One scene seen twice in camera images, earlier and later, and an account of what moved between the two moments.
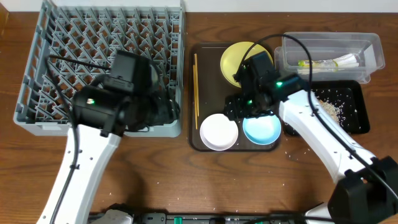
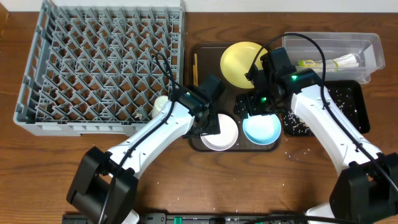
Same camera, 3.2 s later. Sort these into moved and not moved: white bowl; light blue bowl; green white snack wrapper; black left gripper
Moved: black left gripper
Not moved: green white snack wrapper; white bowl; light blue bowl
